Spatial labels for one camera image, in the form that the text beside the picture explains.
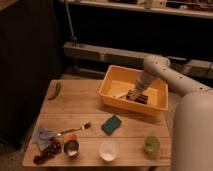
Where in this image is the bunch of dark grapes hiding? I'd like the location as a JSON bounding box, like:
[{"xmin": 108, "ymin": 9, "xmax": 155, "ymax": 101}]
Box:
[{"xmin": 33, "ymin": 139, "xmax": 62, "ymax": 165}]

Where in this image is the green sponge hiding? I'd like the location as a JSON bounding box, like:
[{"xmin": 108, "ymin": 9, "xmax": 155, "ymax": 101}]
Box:
[{"xmin": 101, "ymin": 115, "xmax": 121, "ymax": 135}]

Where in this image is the metal fork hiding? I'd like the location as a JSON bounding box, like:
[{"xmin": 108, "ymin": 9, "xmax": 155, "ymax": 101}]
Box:
[{"xmin": 56, "ymin": 122, "xmax": 91, "ymax": 137}]

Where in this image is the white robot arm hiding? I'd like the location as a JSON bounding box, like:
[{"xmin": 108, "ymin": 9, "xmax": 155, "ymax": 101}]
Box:
[{"xmin": 130, "ymin": 55, "xmax": 213, "ymax": 171}]

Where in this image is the green cup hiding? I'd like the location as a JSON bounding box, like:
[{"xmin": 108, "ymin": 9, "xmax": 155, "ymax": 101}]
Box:
[{"xmin": 144, "ymin": 136, "xmax": 160, "ymax": 154}]

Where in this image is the upper shelf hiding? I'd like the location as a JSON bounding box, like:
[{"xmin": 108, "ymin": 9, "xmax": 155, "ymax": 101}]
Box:
[{"xmin": 59, "ymin": 0, "xmax": 213, "ymax": 20}]

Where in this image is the blue-grey cloth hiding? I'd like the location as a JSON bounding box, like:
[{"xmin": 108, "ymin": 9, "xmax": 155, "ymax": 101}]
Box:
[{"xmin": 32, "ymin": 126, "xmax": 55, "ymax": 151}]

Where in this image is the black striped eraser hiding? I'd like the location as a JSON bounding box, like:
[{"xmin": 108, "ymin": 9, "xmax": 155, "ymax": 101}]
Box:
[{"xmin": 126, "ymin": 90, "xmax": 148, "ymax": 104}]

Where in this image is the metal can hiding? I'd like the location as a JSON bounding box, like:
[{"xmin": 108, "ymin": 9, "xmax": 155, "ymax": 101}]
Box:
[{"xmin": 64, "ymin": 140, "xmax": 79, "ymax": 157}]

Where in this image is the orange carrot piece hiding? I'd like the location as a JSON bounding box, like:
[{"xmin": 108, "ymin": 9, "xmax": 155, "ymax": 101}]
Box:
[{"xmin": 63, "ymin": 132, "xmax": 77, "ymax": 142}]

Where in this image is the vertical metal pole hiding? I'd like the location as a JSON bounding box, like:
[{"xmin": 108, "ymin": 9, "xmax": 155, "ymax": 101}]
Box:
[{"xmin": 64, "ymin": 0, "xmax": 77, "ymax": 46}]

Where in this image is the yellow plastic tray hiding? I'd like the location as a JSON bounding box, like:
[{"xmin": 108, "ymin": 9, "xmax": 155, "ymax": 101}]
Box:
[{"xmin": 99, "ymin": 65, "xmax": 168, "ymax": 116}]

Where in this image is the grey metal rail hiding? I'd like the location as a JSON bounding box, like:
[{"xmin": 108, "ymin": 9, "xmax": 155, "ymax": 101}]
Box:
[{"xmin": 63, "ymin": 42, "xmax": 213, "ymax": 79}]

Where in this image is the green pepper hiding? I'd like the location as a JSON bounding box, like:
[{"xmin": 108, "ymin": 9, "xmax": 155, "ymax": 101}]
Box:
[{"xmin": 48, "ymin": 81, "xmax": 61, "ymax": 100}]

